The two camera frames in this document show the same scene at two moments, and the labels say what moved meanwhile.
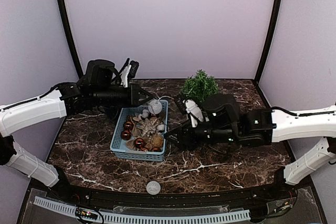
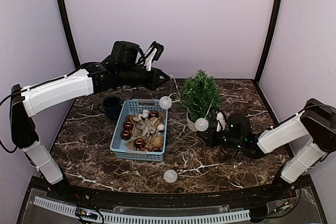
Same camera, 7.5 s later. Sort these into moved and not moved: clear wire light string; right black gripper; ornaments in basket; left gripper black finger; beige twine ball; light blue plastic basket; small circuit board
Moved: right black gripper; left gripper black finger; clear wire light string
Not moved: light blue plastic basket; ornaments in basket; beige twine ball; small circuit board
